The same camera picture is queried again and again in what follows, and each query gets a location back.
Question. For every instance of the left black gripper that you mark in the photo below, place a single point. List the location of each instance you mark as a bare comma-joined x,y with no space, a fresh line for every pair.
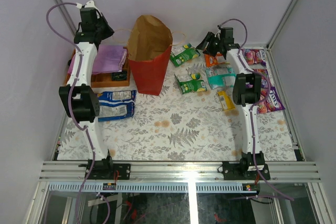
105,28

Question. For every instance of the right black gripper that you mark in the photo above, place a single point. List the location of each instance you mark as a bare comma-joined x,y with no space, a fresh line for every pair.
208,38

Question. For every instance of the orange Fox's candy bag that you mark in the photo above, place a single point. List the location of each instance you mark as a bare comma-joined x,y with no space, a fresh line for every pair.
215,60

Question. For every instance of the green snack packet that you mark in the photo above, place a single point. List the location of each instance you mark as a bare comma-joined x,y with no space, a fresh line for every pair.
183,53
189,83

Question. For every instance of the teal candy bag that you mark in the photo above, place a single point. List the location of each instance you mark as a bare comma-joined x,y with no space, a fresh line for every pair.
220,77

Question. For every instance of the red paper bag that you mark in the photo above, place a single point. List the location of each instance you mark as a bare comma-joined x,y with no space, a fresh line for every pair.
149,47

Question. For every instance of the white Fox's candy bag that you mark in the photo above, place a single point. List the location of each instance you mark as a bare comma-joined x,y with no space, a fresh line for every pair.
255,56

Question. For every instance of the yellow snack bar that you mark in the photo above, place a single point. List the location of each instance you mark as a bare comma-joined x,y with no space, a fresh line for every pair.
225,101

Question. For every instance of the blue Doritos chip bag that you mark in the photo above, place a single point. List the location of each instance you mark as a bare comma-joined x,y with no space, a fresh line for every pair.
116,105

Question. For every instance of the purple Fox's candy bag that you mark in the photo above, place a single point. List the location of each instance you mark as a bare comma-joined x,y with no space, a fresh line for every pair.
271,104
265,76

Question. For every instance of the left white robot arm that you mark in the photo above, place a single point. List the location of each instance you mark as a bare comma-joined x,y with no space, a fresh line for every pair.
80,102

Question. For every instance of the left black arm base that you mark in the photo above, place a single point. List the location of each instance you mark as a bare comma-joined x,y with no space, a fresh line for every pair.
107,169

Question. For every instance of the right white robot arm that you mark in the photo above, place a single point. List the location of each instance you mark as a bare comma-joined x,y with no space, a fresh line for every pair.
246,93

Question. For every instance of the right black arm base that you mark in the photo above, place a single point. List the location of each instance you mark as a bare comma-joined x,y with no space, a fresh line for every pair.
245,169

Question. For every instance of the purple plastic package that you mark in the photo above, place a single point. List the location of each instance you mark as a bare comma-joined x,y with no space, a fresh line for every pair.
109,59

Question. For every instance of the dark floral cloth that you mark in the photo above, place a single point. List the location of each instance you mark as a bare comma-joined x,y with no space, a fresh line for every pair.
119,76

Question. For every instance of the orange wooden tray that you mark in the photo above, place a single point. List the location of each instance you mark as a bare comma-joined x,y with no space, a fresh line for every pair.
103,80

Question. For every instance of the floral table mat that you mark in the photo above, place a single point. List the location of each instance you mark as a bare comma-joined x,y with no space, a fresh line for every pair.
181,127

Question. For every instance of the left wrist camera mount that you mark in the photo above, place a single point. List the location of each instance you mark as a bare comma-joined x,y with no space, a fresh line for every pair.
89,4

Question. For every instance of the aluminium front rail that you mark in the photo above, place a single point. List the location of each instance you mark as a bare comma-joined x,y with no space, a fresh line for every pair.
150,171

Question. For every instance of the blue white cable duct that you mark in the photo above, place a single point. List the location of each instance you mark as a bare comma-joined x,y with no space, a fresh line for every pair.
129,187

